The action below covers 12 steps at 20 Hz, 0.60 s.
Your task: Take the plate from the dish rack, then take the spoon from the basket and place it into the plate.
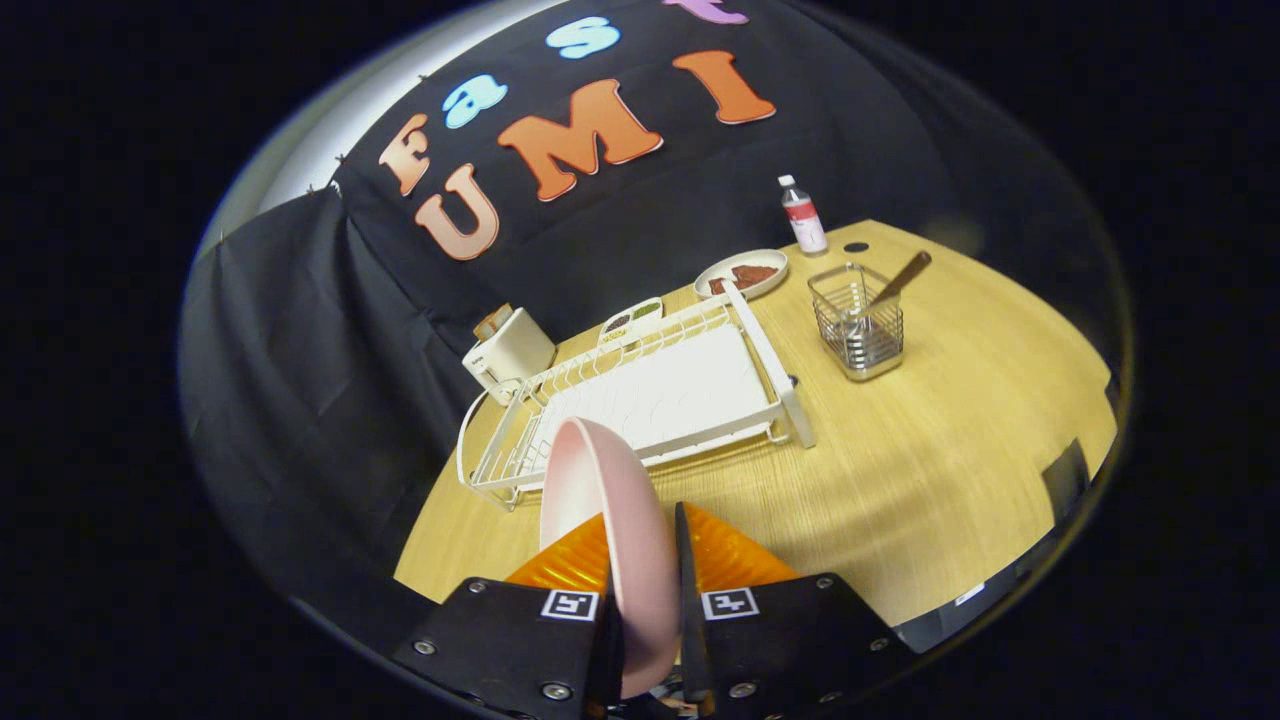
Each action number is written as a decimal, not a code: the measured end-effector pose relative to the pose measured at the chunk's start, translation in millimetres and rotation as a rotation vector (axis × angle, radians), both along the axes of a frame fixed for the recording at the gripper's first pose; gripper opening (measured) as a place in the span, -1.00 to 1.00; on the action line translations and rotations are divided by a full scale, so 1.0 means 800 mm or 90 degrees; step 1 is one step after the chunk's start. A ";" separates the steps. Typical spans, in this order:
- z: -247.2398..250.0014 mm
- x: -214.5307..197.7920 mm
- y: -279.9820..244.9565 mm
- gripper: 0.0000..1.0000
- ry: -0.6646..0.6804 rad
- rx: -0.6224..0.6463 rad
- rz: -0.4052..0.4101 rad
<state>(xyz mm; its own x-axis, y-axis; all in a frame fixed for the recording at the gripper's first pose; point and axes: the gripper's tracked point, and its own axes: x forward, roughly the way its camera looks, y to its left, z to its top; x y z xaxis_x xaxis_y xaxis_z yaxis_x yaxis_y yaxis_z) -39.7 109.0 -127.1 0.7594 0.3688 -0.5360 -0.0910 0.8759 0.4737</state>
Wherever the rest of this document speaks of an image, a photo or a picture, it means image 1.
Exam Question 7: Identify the metal wire basket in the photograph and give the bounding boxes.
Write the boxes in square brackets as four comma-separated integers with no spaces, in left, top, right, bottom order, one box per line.
[807,262,906,382]

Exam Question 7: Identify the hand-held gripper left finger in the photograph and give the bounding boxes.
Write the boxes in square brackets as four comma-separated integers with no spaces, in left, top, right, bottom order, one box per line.
[392,512,626,720]

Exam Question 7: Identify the black backdrop cloth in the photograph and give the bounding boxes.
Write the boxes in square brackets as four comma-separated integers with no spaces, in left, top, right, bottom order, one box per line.
[180,0,1131,651]

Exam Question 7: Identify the clear red-label water bottle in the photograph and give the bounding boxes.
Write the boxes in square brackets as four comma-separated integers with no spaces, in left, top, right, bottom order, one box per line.
[778,175,829,257]

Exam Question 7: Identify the white divided condiment tray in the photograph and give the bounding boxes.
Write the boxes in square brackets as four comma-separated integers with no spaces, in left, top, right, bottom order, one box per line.
[598,297,665,346]

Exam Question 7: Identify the pink plate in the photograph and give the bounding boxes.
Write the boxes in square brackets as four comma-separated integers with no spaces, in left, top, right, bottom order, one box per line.
[539,417,683,699]

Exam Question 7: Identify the wooden-handled spoon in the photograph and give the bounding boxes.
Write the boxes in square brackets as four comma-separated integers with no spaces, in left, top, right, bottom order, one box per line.
[845,250,933,346]

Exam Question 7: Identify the white toaster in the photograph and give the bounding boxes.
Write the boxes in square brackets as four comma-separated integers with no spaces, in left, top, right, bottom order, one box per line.
[462,307,557,406]

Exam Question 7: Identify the white plate with meat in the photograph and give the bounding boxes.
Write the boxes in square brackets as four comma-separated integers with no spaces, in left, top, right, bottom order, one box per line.
[694,249,790,301]

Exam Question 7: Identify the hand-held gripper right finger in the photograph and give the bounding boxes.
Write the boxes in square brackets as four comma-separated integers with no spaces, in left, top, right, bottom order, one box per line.
[674,501,913,720]

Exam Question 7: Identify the white wire dish rack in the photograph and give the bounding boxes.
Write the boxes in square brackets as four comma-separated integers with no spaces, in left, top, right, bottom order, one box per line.
[457,281,818,512]

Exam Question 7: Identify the red meat slices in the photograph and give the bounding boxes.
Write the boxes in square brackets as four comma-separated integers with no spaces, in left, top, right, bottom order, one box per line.
[709,264,780,294]

